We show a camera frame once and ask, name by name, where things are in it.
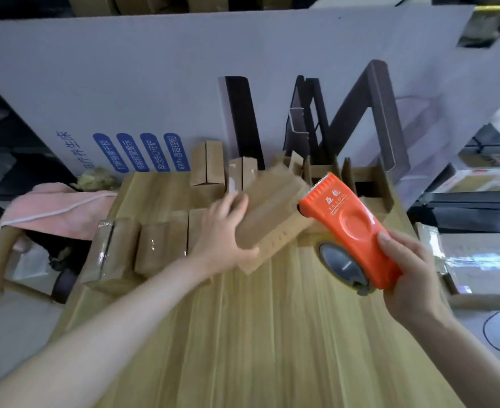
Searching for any person's left hand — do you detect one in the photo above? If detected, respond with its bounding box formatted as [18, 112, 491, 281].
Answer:
[188, 192, 260, 281]

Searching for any taped small cardboard box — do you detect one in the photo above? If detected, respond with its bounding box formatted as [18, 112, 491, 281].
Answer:
[186, 207, 211, 253]
[134, 211, 189, 277]
[81, 218, 143, 294]

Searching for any yellowish crumpled bundle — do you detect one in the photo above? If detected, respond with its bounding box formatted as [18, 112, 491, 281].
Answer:
[75, 166, 120, 192]

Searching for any person's left forearm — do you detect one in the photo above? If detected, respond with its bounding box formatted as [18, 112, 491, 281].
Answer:
[0, 250, 213, 408]

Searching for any open empty cardboard carton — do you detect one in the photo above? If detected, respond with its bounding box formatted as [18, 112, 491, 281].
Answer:
[276, 149, 396, 219]

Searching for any person's right forearm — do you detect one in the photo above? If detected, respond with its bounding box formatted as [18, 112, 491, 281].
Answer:
[406, 309, 500, 408]

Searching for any person's right hand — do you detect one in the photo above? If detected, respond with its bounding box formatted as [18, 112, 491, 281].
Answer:
[378, 229, 452, 333]

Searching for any orange tape dispenser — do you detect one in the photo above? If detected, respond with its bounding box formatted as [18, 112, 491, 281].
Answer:
[298, 172, 404, 296]

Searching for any plastic wrapped cardboard box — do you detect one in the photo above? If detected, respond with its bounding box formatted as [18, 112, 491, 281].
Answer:
[415, 222, 500, 311]

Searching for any dark metal storage shelf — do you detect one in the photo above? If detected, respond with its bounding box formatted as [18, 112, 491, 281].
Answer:
[406, 87, 500, 234]

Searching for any brown packing tape roll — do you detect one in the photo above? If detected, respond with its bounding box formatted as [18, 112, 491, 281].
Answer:
[316, 241, 372, 296]

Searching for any brown cardboard box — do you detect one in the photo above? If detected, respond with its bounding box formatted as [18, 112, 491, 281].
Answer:
[235, 165, 319, 276]

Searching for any large white printed cardboard panel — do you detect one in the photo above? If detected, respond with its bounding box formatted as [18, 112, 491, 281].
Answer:
[0, 5, 500, 211]

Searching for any pink towel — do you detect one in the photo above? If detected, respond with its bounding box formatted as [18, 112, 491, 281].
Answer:
[0, 182, 120, 242]

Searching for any upright small cardboard box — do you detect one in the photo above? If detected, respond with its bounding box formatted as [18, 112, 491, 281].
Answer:
[226, 156, 259, 194]
[189, 140, 225, 187]

